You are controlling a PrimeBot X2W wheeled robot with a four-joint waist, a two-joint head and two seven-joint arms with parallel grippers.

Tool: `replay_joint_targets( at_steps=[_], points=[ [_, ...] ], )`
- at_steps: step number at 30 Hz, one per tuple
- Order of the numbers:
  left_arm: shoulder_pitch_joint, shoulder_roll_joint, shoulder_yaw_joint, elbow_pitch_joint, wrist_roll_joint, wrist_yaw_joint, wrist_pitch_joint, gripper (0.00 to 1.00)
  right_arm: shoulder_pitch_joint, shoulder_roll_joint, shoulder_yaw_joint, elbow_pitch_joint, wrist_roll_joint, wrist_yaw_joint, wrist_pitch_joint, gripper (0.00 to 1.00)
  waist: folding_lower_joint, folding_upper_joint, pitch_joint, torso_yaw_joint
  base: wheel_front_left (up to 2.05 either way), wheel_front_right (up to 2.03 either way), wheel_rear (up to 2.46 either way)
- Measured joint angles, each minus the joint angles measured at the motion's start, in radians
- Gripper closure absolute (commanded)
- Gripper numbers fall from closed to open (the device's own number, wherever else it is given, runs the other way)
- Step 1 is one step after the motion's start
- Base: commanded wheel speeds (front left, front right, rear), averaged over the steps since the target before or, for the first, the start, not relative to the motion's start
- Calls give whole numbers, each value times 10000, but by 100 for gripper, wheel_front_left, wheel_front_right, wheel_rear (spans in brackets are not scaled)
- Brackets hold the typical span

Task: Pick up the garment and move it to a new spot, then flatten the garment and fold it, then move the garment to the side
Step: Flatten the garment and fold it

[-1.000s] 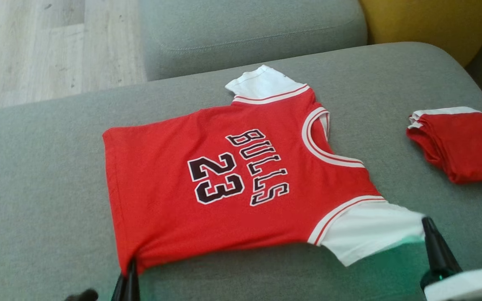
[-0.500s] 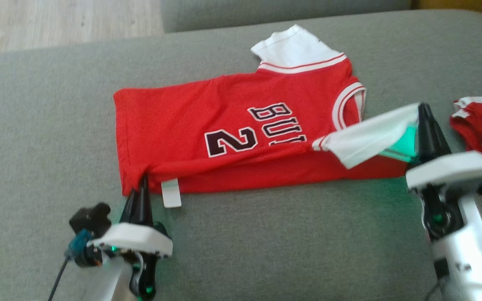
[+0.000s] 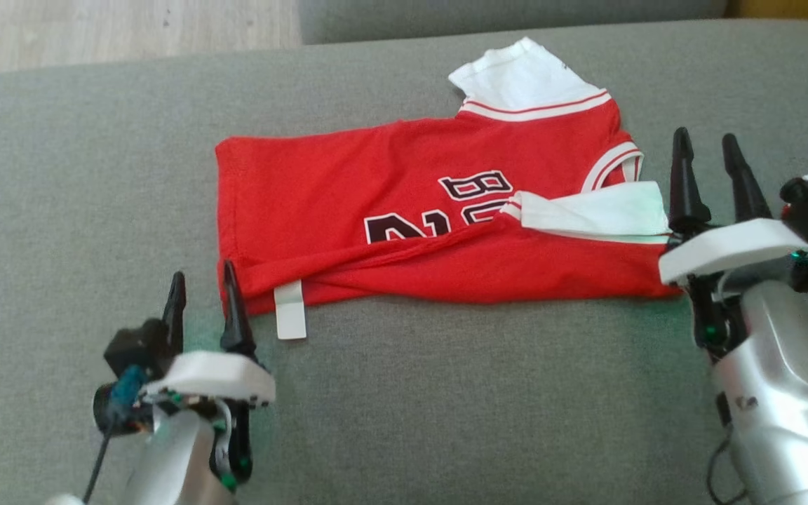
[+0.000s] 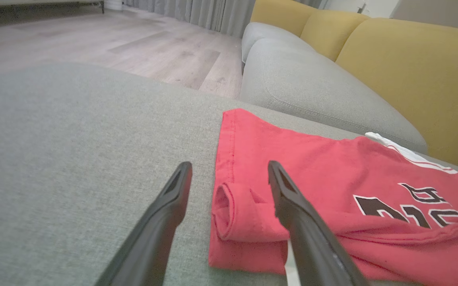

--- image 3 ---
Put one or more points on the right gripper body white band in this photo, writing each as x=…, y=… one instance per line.
x=726, y=245

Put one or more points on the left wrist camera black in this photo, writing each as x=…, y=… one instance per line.
x=137, y=344

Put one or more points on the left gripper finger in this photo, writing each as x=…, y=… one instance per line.
x=236, y=330
x=174, y=315

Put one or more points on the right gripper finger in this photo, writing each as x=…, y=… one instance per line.
x=746, y=193
x=686, y=196

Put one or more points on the red basketball jersey white trim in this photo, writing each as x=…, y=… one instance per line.
x=376, y=175

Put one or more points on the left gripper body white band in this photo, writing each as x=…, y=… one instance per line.
x=214, y=375

